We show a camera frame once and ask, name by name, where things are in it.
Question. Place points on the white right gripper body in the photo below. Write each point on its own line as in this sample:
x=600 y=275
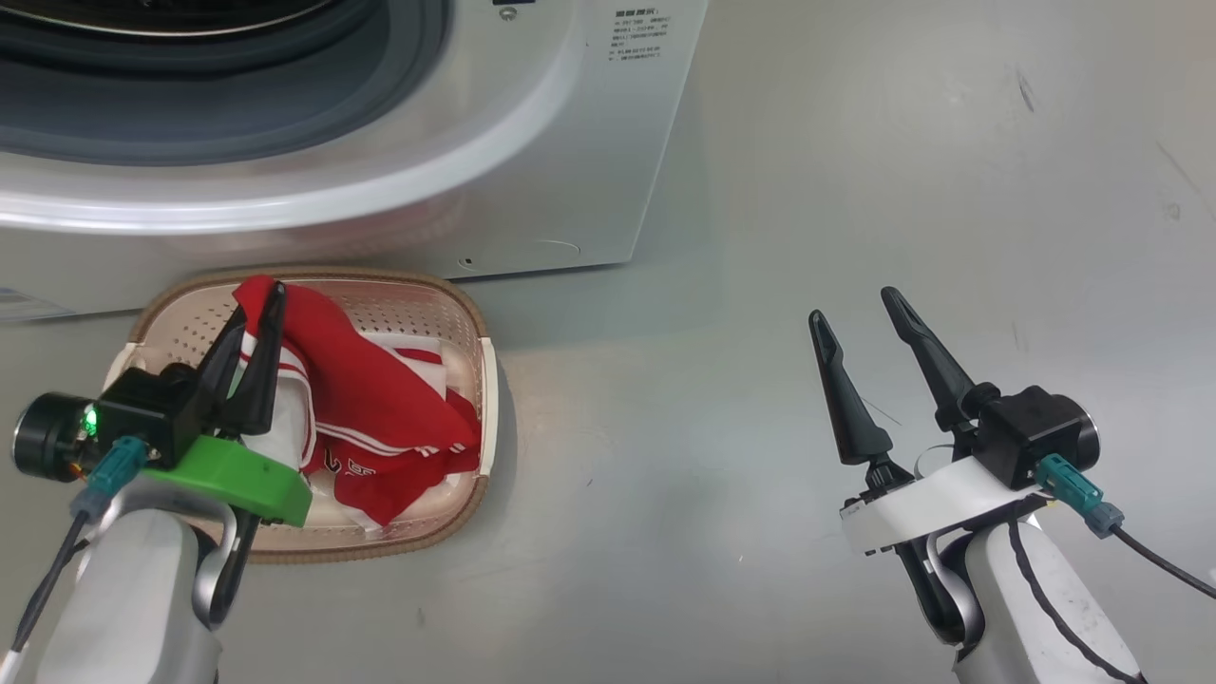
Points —
x=931 y=508

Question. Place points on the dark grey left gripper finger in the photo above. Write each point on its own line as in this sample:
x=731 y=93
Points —
x=261 y=380
x=217 y=380

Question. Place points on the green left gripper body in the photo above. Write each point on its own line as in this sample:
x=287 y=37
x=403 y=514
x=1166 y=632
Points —
x=247 y=480

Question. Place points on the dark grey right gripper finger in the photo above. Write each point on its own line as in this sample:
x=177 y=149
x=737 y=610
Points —
x=936 y=370
x=850 y=418

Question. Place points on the red white jersey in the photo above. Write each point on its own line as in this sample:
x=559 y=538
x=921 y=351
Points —
x=380 y=399

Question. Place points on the cream perforated laundry basket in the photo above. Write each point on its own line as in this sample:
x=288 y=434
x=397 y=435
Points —
x=418 y=304

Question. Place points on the grey rubber door seal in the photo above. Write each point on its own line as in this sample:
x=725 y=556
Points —
x=380 y=95

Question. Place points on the white washing machine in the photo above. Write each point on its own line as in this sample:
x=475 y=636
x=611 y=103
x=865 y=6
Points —
x=570 y=142

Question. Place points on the blue energy label sticker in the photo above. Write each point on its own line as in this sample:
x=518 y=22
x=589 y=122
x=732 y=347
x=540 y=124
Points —
x=28 y=306

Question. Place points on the round white filter cover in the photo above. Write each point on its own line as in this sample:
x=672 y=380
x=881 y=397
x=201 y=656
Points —
x=556 y=255

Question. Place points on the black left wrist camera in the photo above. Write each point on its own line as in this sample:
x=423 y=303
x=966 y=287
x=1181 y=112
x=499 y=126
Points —
x=142 y=413

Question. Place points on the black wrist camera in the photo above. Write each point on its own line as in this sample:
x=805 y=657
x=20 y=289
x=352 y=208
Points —
x=1031 y=432
x=142 y=413

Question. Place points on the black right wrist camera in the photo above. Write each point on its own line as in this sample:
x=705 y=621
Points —
x=1031 y=432

